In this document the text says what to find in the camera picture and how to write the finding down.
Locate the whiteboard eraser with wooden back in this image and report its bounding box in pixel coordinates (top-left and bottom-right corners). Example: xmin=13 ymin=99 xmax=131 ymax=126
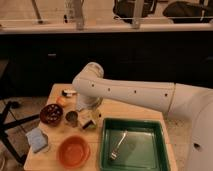
xmin=78 ymin=110 xmax=99 ymax=130

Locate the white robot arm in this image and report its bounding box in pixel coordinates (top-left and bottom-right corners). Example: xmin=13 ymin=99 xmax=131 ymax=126
xmin=72 ymin=62 xmax=213 ymax=171

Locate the dark red bowl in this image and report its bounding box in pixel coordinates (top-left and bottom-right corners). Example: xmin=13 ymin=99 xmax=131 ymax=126
xmin=39 ymin=103 xmax=63 ymax=126

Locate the red orange bowl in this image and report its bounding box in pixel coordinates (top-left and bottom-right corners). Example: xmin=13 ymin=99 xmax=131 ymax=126
xmin=56 ymin=135 xmax=90 ymax=169

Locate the small metal cup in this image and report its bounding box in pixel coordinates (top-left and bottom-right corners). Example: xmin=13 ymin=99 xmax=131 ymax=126
xmin=65 ymin=111 xmax=78 ymax=127

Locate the small orange object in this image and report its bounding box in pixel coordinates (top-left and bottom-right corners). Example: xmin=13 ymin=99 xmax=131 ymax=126
xmin=56 ymin=96 xmax=67 ymax=107

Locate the green plastic tray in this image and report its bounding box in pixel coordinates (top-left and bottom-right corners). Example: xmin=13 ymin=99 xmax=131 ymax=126
xmin=99 ymin=118 xmax=171 ymax=171

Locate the metal fork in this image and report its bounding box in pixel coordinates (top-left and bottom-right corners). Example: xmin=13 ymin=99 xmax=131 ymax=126
xmin=110 ymin=130 xmax=128 ymax=160

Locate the blue sponge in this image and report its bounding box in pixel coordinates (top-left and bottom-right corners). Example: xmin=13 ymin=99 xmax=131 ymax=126
xmin=26 ymin=128 xmax=48 ymax=153

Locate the black chair base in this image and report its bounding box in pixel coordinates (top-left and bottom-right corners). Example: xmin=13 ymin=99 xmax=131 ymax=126
xmin=0 ymin=101 xmax=39 ymax=164

